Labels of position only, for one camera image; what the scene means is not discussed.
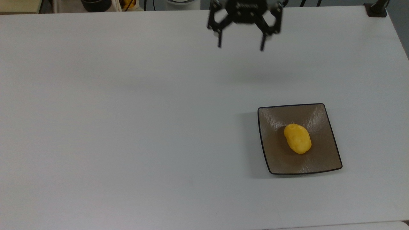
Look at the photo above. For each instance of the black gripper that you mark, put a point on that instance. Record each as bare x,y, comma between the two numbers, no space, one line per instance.
246,11

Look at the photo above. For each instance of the yellow potato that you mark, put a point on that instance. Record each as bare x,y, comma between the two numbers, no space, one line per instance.
297,139

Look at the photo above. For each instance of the square brown ceramic plate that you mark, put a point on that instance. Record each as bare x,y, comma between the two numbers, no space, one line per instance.
278,156

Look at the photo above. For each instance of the white round container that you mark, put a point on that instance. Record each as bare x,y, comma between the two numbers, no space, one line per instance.
182,3

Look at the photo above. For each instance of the white bag with yellow item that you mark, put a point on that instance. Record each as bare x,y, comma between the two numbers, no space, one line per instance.
129,4

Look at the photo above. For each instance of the black round bowl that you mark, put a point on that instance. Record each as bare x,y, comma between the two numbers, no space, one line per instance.
96,4

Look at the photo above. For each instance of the beige cardboard box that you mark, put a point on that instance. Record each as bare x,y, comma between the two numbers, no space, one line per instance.
19,4

